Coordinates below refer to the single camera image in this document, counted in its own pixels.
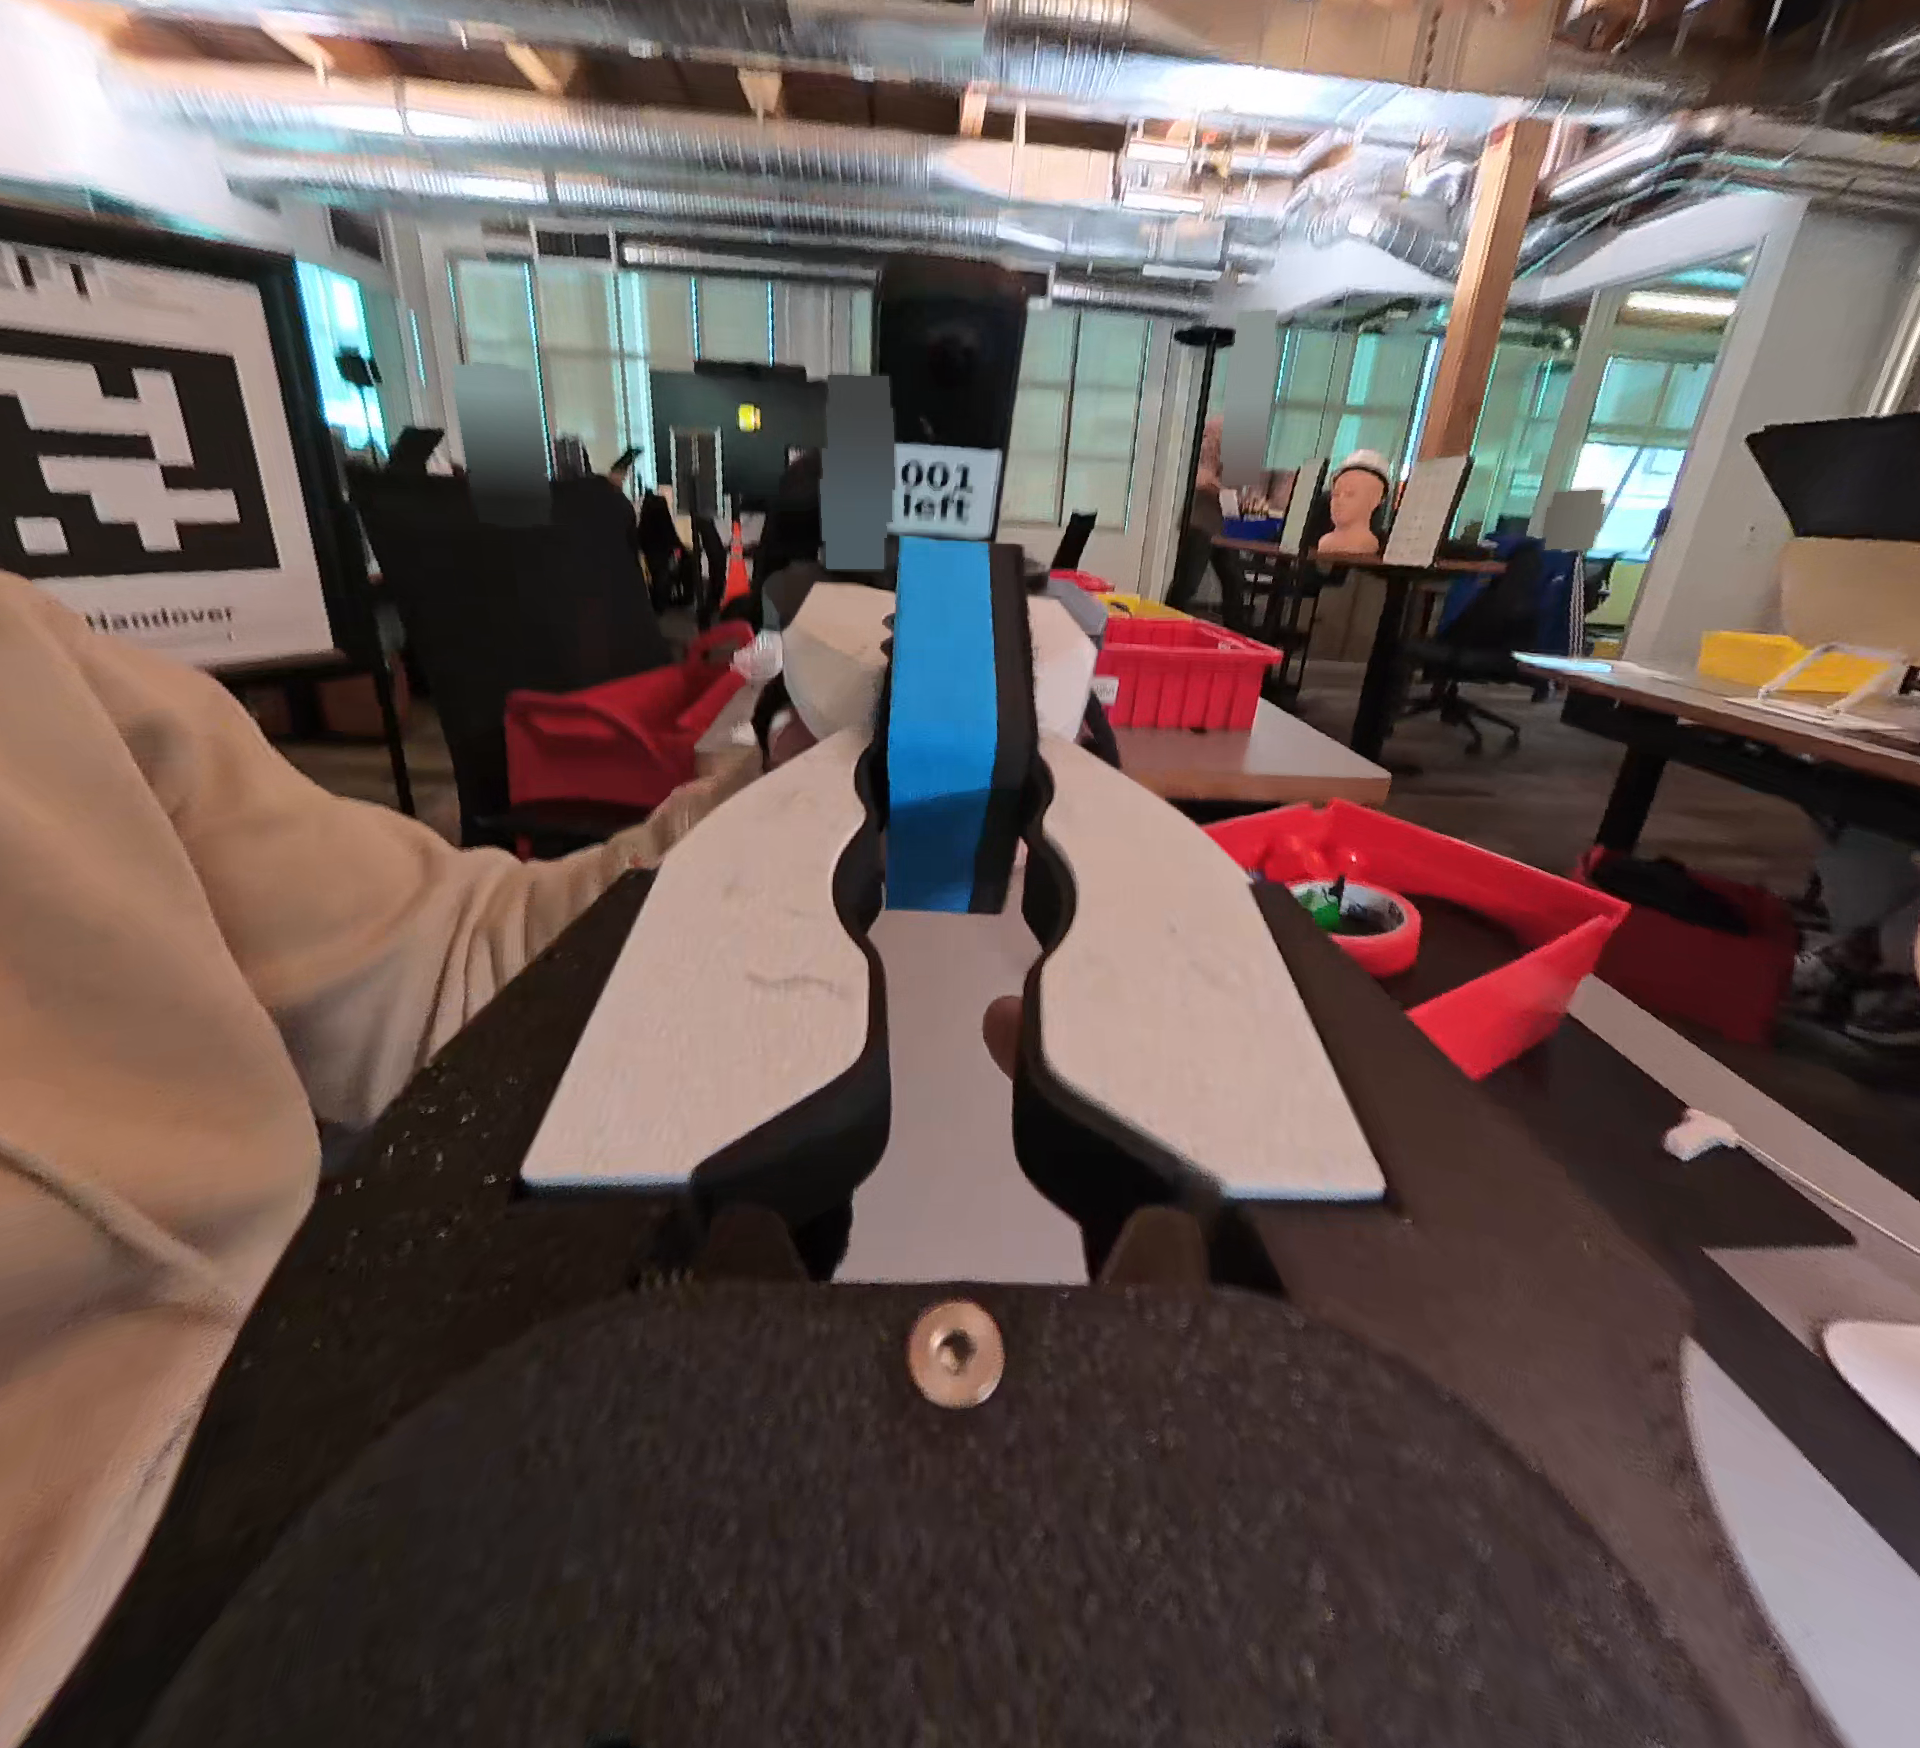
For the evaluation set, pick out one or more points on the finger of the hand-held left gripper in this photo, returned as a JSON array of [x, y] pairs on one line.
[[842, 661], [1069, 674]]

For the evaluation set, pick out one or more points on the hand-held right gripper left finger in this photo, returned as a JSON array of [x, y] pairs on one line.
[[721, 968]]

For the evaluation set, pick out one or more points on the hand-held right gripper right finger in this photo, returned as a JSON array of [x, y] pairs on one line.
[[1185, 982]]

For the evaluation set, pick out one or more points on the black blue foam pad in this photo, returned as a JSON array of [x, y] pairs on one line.
[[941, 727]]

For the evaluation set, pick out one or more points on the red tape roll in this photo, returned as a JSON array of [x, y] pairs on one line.
[[1389, 944]]

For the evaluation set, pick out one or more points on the red plastic parts bin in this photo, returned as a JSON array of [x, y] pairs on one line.
[[1517, 982]]

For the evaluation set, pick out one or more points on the person's left forearm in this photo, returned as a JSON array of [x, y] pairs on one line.
[[375, 847]]

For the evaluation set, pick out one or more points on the person's right hand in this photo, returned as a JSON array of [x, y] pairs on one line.
[[1002, 1035]]

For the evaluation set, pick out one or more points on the red ribbed crate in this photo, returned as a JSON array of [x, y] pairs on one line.
[[1185, 682], [1081, 582]]

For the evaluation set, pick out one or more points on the yellow crate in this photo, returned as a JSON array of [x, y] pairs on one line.
[[1141, 608]]

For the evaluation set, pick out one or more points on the orange traffic cone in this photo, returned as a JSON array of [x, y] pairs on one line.
[[739, 586]]

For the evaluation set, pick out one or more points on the green marker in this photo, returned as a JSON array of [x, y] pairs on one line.
[[1328, 905]]

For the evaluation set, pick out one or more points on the wooden table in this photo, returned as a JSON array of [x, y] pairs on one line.
[[1260, 766]]

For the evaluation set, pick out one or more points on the red fabric bag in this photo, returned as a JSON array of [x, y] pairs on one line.
[[615, 735], [1696, 982]]

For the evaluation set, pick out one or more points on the black floor lamp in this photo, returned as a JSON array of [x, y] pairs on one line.
[[1206, 427]]

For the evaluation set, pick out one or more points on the mannequin head with helmet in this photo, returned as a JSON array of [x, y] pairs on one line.
[[1358, 509]]

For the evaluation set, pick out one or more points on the dark desk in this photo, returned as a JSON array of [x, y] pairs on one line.
[[1396, 566]]

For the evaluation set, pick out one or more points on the black office chair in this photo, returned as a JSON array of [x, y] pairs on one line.
[[481, 608]]

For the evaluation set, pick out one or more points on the white sign board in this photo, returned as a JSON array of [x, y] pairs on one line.
[[1425, 509]]

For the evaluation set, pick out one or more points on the blue office chair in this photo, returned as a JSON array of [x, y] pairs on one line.
[[1486, 639]]

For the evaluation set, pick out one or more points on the wooden desk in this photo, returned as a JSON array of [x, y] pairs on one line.
[[1681, 706]]

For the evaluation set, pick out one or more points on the yellow bin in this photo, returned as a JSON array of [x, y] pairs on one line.
[[1747, 656]]

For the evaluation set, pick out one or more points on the framed marker sign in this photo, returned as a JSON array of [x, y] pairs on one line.
[[151, 458]]

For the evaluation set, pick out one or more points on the small clear stand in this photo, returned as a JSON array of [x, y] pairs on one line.
[[1839, 669]]

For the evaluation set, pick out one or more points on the person's beige hoodie torso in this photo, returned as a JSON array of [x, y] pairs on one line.
[[92, 1328]]

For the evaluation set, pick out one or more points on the black board with wooden rim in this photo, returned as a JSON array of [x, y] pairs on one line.
[[1847, 474]]

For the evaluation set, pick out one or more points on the white board stand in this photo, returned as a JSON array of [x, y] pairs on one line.
[[1883, 1388]]

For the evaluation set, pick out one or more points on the black wall screen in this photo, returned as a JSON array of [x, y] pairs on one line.
[[721, 427]]

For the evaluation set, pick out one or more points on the silver air duct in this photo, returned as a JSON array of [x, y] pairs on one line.
[[602, 113]]

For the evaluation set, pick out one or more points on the wooden post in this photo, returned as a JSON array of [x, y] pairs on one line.
[[1477, 308]]

